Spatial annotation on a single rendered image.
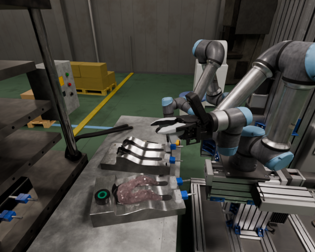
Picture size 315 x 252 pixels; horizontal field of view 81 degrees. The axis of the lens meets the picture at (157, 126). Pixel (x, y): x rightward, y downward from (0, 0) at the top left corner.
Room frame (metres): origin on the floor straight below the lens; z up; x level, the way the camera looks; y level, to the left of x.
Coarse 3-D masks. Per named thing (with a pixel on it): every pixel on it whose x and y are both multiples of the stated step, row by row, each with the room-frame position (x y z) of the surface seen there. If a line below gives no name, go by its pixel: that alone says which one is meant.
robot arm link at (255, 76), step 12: (276, 48) 0.76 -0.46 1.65; (264, 60) 0.77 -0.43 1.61; (252, 72) 0.77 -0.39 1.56; (264, 72) 0.75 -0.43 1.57; (240, 84) 0.76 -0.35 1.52; (252, 84) 0.74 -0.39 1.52; (228, 96) 0.75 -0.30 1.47; (240, 96) 0.72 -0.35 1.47; (216, 108) 0.74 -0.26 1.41; (228, 108) 0.71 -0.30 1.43
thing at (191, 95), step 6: (186, 96) 0.56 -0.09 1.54; (192, 96) 0.54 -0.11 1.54; (198, 96) 0.55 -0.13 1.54; (192, 102) 0.53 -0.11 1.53; (198, 102) 0.54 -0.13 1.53; (192, 108) 0.56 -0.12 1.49; (198, 108) 0.53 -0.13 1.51; (198, 114) 0.54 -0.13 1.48; (204, 114) 0.54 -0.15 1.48; (204, 120) 0.54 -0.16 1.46
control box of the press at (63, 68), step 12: (60, 60) 1.55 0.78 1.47; (36, 72) 1.27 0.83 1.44; (60, 72) 1.40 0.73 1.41; (72, 72) 1.56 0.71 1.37; (36, 84) 1.28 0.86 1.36; (48, 84) 1.27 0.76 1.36; (72, 84) 1.52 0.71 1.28; (36, 96) 1.28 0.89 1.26; (48, 96) 1.27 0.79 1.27; (72, 96) 1.48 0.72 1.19; (72, 108) 1.44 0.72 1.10; (60, 120) 1.27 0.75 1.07
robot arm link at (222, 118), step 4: (212, 112) 0.58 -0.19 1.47; (216, 112) 0.57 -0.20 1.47; (220, 112) 0.57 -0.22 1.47; (224, 112) 0.57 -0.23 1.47; (216, 116) 0.55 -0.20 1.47; (220, 116) 0.56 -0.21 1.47; (224, 116) 0.56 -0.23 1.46; (220, 120) 0.54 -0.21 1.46; (224, 120) 0.55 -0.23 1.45; (220, 124) 0.54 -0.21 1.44; (224, 124) 0.54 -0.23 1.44; (220, 128) 0.54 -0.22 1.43; (224, 128) 0.55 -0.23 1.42
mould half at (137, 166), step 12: (120, 144) 1.25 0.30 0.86; (144, 144) 1.21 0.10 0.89; (156, 144) 1.21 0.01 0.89; (108, 156) 1.09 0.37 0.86; (120, 156) 1.00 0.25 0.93; (132, 156) 1.03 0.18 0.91; (156, 156) 1.06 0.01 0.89; (108, 168) 1.01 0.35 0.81; (120, 168) 1.00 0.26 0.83; (132, 168) 0.99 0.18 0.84; (144, 168) 0.97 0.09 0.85; (156, 168) 0.96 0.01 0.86; (168, 168) 0.95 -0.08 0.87
